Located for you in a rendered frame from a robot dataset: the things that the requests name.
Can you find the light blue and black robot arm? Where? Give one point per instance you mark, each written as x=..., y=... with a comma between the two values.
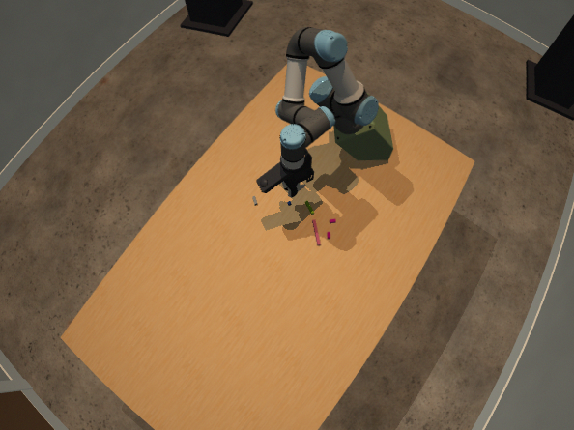
x=336, y=93

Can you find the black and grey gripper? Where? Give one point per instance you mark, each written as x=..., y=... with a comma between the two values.
x=292, y=184

